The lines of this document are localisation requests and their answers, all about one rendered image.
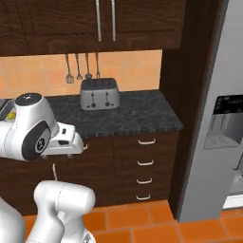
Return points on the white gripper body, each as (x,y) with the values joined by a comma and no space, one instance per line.
(77,147)

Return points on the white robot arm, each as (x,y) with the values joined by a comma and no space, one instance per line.
(28,125)

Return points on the yellow lemon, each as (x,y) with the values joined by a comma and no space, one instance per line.
(11,115)

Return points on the dark wood base cupboard door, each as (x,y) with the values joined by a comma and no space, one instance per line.
(91,174)

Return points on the silver four-slot toaster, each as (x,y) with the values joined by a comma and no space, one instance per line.
(99,98)

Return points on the hanging metal slotted spatula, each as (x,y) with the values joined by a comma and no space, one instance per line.
(69,78)

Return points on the hanging metal ladle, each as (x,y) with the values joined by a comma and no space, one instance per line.
(88,75)

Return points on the hanging metal fork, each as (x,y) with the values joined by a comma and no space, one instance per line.
(97,71)

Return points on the dark wood drawer front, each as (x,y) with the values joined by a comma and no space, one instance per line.
(164,143)
(163,163)
(159,196)
(161,180)

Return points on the dark wood tall side panel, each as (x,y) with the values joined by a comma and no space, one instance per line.
(186,63)

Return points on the grey fridge with dispenser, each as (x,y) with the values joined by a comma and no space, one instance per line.
(218,79)

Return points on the dark wood wall cupboard door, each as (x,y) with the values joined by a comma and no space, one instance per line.
(145,22)
(47,22)

